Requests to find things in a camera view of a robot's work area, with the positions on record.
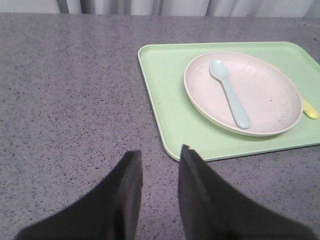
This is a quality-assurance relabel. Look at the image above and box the light blue plastic spoon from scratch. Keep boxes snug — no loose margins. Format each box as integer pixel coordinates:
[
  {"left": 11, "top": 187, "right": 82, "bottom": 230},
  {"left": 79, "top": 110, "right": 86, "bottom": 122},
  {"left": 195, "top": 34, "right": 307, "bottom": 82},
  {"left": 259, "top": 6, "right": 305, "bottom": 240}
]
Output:
[{"left": 209, "top": 59, "right": 251, "bottom": 130}]

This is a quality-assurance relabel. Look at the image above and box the yellow plastic fork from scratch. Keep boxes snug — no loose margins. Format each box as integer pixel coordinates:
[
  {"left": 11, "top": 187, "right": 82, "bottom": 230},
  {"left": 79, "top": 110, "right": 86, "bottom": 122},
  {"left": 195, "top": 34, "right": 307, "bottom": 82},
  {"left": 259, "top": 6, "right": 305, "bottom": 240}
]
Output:
[{"left": 267, "top": 61, "right": 320, "bottom": 120}]

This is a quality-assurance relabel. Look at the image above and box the light green plastic tray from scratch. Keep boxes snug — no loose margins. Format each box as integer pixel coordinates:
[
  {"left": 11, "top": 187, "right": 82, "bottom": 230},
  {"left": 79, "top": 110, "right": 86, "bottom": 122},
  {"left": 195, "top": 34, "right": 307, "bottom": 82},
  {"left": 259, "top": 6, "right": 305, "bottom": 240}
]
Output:
[{"left": 138, "top": 41, "right": 320, "bottom": 161}]

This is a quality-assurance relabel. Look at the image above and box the cream round plate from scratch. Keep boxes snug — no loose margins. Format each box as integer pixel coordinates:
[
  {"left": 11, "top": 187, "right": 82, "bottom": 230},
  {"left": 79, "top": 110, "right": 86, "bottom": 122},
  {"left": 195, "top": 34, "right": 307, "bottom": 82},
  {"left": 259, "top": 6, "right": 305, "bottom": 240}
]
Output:
[{"left": 184, "top": 51, "right": 303, "bottom": 137}]

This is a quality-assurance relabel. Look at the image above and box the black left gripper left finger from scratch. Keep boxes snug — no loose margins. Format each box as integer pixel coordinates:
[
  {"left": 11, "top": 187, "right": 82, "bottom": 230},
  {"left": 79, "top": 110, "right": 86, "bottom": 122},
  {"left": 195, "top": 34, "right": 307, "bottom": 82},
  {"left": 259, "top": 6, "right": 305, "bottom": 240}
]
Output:
[{"left": 16, "top": 150, "right": 143, "bottom": 240}]

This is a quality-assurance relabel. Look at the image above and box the white pleated curtain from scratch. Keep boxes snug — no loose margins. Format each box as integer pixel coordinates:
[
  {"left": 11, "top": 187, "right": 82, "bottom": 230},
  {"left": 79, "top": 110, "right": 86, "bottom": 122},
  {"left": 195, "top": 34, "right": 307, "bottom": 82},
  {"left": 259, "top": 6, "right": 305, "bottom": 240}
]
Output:
[{"left": 0, "top": 0, "right": 320, "bottom": 18}]

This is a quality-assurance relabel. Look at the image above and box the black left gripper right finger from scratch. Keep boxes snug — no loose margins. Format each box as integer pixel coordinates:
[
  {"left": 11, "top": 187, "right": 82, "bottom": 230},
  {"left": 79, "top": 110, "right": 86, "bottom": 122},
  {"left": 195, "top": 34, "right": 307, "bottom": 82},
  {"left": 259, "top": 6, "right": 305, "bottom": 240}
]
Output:
[{"left": 178, "top": 145, "right": 316, "bottom": 240}]

